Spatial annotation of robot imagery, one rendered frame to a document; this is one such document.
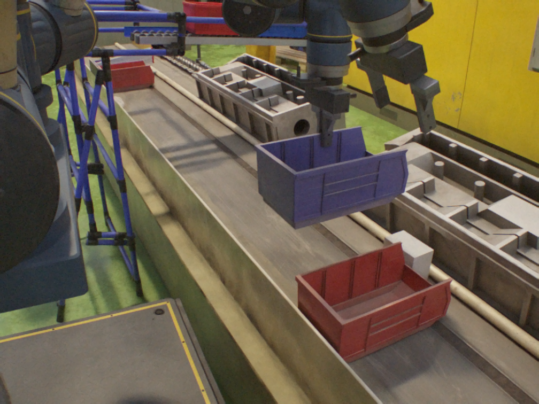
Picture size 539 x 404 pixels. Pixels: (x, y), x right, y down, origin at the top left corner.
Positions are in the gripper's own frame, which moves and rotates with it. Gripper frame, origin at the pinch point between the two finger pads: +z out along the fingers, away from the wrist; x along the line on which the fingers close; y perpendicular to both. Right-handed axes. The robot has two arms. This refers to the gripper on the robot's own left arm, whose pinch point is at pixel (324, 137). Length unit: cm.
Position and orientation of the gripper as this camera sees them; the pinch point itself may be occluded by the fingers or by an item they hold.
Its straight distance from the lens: 127.1
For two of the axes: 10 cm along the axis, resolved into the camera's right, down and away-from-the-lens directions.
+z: 0.0, 8.8, 4.8
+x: -4.6, -4.2, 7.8
